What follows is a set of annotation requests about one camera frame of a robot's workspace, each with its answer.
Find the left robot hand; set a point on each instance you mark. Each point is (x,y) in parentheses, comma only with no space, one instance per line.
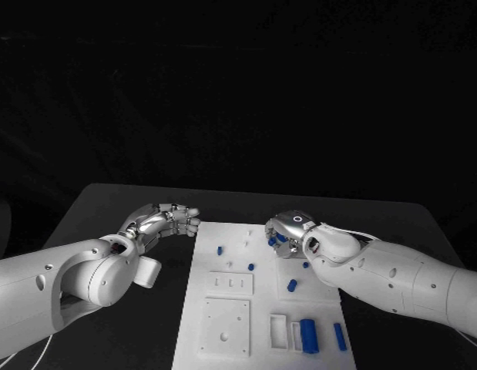
(159,222)

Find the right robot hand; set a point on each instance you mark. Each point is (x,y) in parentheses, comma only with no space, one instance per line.
(290,228)

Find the blue gear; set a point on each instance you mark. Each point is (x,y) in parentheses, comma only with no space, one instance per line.
(277,239)

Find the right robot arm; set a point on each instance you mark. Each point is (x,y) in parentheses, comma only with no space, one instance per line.
(408,280)

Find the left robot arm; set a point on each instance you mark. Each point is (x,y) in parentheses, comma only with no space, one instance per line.
(21,289)

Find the white task board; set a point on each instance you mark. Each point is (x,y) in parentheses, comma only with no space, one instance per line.
(263,289)

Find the blue short cylinder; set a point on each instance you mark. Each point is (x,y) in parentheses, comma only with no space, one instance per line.
(291,285)

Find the thick blue long cylinder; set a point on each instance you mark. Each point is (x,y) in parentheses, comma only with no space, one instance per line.
(309,336)

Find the thin blue long cylinder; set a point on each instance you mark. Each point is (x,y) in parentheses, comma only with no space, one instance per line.
(339,337)

